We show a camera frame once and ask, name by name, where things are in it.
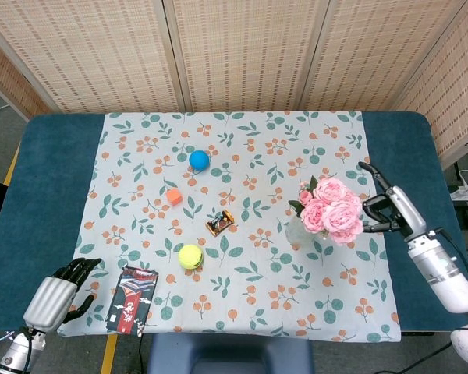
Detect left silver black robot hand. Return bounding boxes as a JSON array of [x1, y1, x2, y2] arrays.
[[23, 257, 103, 333]]

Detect floral leaf print tablecloth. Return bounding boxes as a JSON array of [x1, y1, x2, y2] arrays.
[[56, 111, 402, 344]]

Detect blue table cover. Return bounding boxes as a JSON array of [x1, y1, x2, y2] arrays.
[[0, 111, 468, 337]]

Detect pink rose bouquet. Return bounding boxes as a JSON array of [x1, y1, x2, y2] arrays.
[[288, 175, 365, 246]]

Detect blue ball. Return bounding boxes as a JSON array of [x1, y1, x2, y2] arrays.
[[189, 150, 211, 171]]

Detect transparent glass vase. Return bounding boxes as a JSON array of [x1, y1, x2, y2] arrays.
[[285, 214, 335, 251]]

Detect yellow tennis ball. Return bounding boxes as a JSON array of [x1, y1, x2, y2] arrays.
[[178, 243, 204, 270]]

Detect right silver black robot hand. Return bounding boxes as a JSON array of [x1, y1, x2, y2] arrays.
[[357, 161, 428, 239]]

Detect brown snack wrapper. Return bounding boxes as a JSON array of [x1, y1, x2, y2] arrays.
[[205, 209, 236, 238]]

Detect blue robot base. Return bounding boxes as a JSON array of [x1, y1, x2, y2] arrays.
[[147, 333, 315, 374]]

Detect woven bamboo folding screen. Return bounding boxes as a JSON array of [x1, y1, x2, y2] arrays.
[[0, 0, 468, 171]]

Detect black red printed packet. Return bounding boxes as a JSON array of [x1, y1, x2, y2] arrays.
[[105, 265, 158, 337]]

